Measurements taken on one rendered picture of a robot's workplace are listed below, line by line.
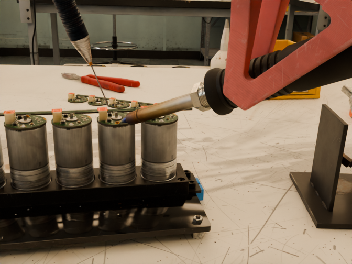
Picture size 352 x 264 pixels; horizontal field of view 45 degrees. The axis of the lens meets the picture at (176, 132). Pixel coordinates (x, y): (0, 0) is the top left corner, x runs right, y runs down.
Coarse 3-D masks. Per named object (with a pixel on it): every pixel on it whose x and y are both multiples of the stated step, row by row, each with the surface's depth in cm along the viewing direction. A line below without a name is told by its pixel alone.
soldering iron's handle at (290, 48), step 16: (288, 48) 19; (256, 64) 19; (272, 64) 19; (336, 64) 17; (208, 80) 21; (304, 80) 18; (320, 80) 18; (336, 80) 18; (208, 96) 21; (224, 96) 21; (272, 96) 20; (224, 112) 21
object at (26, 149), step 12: (12, 132) 25; (24, 132) 25; (36, 132) 25; (12, 144) 25; (24, 144) 25; (36, 144) 26; (12, 156) 26; (24, 156) 26; (36, 156) 26; (48, 156) 27; (12, 168) 26; (24, 168) 26; (36, 168) 26; (48, 168) 27; (12, 180) 27; (24, 180) 26; (36, 180) 26; (48, 180) 27
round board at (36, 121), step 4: (16, 116) 27; (20, 116) 26; (32, 116) 27; (36, 116) 27; (40, 116) 27; (32, 120) 26; (36, 120) 26; (40, 120) 26; (44, 120) 26; (4, 124) 26; (8, 124) 26; (12, 124) 25; (16, 124) 25; (20, 124) 26; (24, 124) 26; (28, 124) 26; (32, 124) 26; (36, 124) 26; (40, 124) 26; (44, 124) 26; (8, 128) 25; (12, 128) 25; (16, 128) 25; (20, 128) 25; (24, 128) 25; (28, 128) 25; (32, 128) 25
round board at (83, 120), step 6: (66, 114) 27; (78, 114) 28; (60, 120) 26; (78, 120) 26; (84, 120) 27; (90, 120) 27; (60, 126) 26; (66, 126) 25; (72, 126) 26; (78, 126) 26
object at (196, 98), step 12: (180, 96) 23; (192, 96) 22; (204, 96) 22; (144, 108) 25; (156, 108) 24; (168, 108) 23; (180, 108) 23; (204, 108) 22; (132, 120) 25; (144, 120) 25
